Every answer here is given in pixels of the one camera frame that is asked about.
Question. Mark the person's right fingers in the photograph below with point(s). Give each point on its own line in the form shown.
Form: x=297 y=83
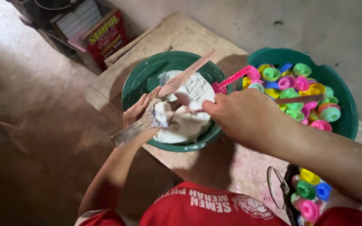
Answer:
x=214 y=106

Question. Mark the person's left hand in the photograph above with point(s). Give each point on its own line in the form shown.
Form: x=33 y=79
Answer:
x=135 y=108

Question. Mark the green plastic bucket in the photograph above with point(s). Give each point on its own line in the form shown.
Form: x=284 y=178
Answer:
x=346 y=103

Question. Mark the person's red shirt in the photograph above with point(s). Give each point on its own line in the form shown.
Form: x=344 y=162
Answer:
x=206 y=207

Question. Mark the black basket of colourful moulds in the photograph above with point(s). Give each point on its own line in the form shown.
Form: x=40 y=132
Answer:
x=308 y=194

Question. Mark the pile of colourful plastic moulds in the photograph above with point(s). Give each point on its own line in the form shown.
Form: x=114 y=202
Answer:
x=294 y=91

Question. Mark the wooden spatula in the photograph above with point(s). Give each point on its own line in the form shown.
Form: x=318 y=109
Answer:
x=185 y=73

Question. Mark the person's left fingers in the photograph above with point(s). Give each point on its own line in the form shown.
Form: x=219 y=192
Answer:
x=137 y=105

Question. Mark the thin brown stick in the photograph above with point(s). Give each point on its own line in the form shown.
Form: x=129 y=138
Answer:
x=300 y=99

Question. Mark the person's right hand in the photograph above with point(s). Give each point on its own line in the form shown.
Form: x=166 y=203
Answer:
x=247 y=116

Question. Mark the white dough lump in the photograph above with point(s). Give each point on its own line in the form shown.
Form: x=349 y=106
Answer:
x=196 y=89

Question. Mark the green bowl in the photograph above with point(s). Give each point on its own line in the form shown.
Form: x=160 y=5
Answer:
x=140 y=78

